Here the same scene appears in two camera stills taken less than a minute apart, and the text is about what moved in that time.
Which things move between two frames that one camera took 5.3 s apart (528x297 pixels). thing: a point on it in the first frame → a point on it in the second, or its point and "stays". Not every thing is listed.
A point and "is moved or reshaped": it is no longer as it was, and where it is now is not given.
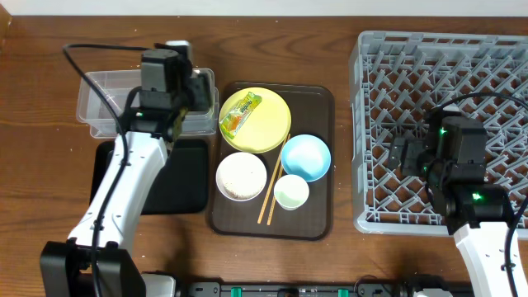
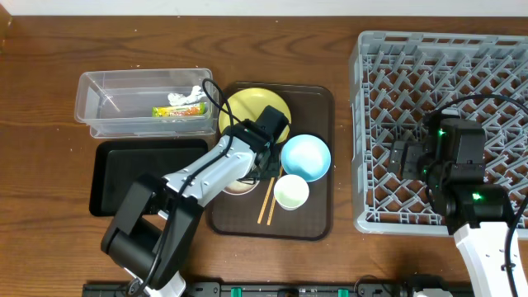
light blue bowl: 306,157 stays
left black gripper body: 195,99 → 272,168
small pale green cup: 291,191 stays
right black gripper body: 398,153 stays
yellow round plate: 268,126 stays
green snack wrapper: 238,115 is moved or reshaped
